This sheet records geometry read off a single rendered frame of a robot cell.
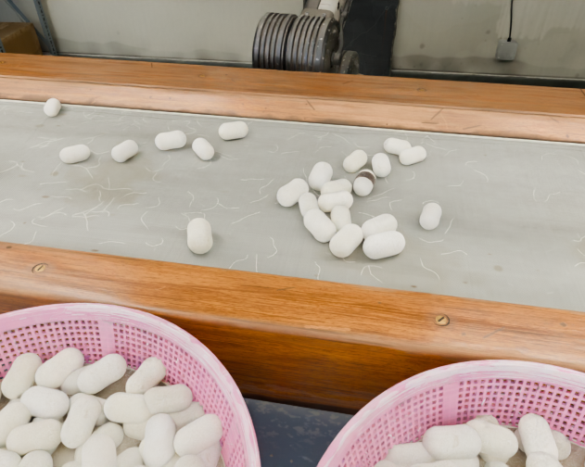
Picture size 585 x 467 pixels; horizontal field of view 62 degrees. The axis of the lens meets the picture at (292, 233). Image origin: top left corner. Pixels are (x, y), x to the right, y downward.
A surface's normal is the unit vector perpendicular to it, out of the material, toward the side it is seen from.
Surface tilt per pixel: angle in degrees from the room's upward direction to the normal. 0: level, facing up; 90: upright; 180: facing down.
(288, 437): 0
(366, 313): 0
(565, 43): 90
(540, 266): 0
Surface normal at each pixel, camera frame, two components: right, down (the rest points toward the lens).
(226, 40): -0.15, 0.61
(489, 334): 0.00, -0.77
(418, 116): -0.12, -0.11
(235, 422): -0.88, 0.00
